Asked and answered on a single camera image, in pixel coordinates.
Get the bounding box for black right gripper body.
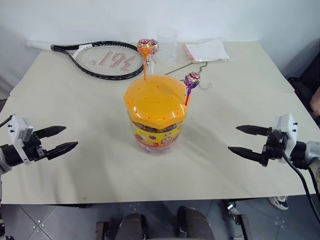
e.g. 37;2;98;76
260;126;289;168

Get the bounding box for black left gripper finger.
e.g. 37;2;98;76
33;125;67;139
45;141;79;161

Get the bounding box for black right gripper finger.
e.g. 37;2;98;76
235;124;272;138
227;146;266;164

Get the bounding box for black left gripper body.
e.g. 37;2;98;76
23;133;49;163

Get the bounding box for purple lollipop pink stick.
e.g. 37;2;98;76
183;71;202;107

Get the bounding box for orange stick lollipop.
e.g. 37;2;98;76
136;38;153;82

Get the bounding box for white stick lollipop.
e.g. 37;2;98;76
148;38;161;76

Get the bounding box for white blue sneaker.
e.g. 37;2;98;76
268;195;290;211

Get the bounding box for bystander person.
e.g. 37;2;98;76
309;85;320;115

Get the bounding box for black chair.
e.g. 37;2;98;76
286;37;320;107

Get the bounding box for dark rounded shape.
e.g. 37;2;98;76
176;205;216;240
117;212;149;240

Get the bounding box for black white tennis racket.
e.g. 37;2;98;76
25;39;145;82

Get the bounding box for clear plastic candy jar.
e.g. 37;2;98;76
128;109;186;157

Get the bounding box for plastic bag with papers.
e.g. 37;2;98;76
180;38;231;63

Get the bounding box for orange perforated jar lid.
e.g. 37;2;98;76
123;73;193;130

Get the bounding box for clear plastic cup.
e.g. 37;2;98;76
156;27;179;64

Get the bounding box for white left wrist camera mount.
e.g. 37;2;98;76
6;114;35;166

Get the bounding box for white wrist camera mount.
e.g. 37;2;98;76
6;114;35;166
271;113;300;165

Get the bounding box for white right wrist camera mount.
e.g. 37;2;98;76
271;113;300;165

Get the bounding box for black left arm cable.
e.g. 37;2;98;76
0;114;14;129

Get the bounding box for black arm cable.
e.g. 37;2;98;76
281;148;320;232
0;114;14;129

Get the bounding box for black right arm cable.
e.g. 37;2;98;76
281;148;320;232

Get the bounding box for black metal table frame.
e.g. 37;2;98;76
221;199;252;240

